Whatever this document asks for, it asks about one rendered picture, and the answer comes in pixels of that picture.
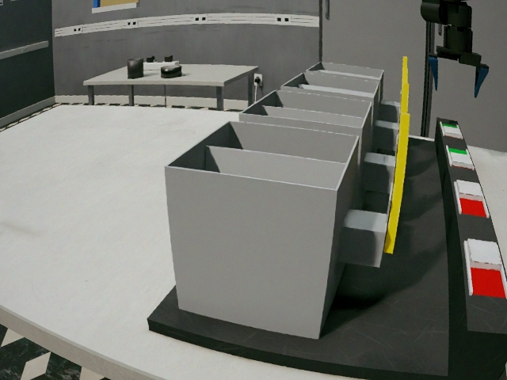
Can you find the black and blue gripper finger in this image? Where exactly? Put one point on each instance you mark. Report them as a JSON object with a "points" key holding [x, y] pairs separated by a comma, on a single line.
{"points": [[434, 64], [480, 75]]}

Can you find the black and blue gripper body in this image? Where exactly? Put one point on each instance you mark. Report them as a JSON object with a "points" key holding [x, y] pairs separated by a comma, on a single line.
{"points": [[459, 44]]}

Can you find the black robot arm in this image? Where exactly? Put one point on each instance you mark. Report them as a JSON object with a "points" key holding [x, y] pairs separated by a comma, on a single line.
{"points": [[453, 12]]}

